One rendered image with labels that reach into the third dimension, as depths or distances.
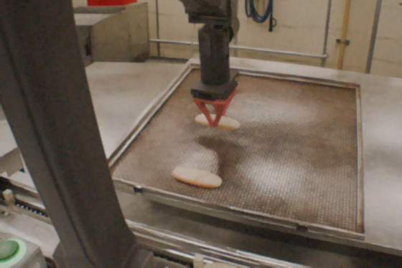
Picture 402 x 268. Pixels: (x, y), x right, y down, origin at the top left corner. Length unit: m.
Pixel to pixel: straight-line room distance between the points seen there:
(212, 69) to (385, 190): 0.39
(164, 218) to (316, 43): 3.62
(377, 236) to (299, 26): 3.63
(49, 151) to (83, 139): 0.03
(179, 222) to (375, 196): 0.37
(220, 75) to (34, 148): 0.44
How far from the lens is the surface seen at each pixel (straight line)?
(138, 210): 0.70
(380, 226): 0.61
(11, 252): 0.56
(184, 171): 0.64
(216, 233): 0.64
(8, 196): 0.75
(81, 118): 0.25
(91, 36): 3.14
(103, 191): 0.29
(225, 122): 0.69
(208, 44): 0.60
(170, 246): 0.58
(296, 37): 4.12
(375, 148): 0.76
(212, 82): 0.63
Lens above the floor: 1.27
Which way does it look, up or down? 25 degrees down
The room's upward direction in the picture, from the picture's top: straight up
